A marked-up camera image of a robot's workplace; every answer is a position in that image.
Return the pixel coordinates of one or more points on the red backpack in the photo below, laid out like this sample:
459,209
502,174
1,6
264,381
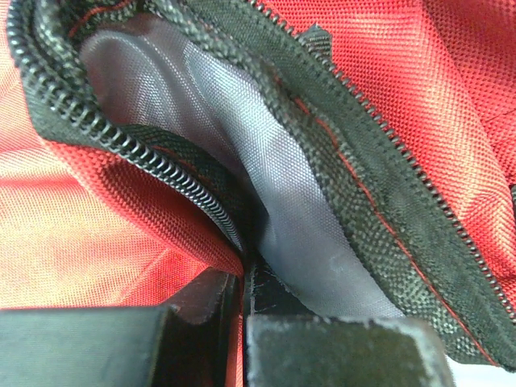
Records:
364,149

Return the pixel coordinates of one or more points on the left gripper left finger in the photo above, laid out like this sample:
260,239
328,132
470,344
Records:
189,340

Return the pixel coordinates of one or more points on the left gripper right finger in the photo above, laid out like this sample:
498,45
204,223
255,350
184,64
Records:
284,344

